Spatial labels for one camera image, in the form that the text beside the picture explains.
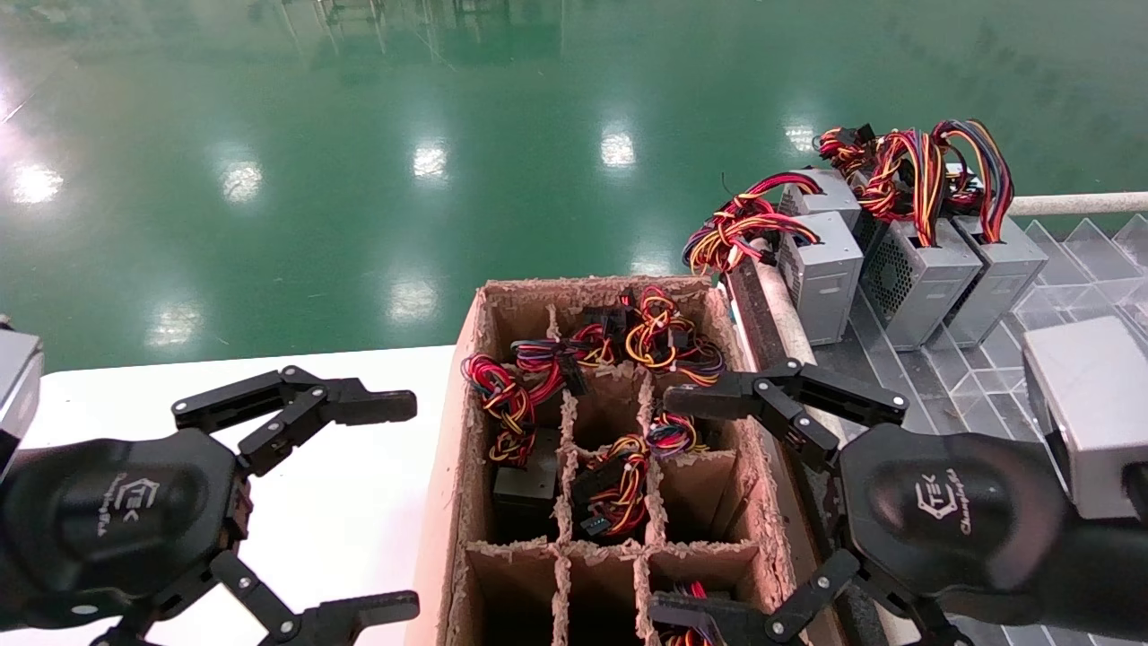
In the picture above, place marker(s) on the beige horizontal conveyor tube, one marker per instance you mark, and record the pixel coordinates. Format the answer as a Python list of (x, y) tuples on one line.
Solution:
[(1076, 204)]

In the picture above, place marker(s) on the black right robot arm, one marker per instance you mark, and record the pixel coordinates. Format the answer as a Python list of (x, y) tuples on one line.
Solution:
[(1112, 574)]

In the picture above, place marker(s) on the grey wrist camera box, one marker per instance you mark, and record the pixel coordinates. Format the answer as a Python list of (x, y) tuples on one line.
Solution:
[(16, 386), (1094, 404)]

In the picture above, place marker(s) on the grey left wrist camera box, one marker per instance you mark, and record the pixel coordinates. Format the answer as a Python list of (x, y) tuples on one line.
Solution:
[(16, 386)]

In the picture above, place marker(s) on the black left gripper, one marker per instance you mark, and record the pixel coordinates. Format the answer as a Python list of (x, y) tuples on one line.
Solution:
[(117, 511)]

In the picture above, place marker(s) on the black conveyor side rail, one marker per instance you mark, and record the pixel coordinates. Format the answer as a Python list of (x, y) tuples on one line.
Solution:
[(753, 314)]

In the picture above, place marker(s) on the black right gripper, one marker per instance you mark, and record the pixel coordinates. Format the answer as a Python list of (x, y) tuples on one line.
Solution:
[(951, 520)]

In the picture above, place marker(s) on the brown cardboard divider box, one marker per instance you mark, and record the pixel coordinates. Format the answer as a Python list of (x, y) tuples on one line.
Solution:
[(691, 489)]

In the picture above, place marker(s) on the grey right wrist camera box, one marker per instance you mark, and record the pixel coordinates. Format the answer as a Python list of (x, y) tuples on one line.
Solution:
[(1094, 404)]

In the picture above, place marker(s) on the beige conveyor side tube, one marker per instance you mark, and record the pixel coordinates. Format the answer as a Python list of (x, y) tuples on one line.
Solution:
[(794, 327)]

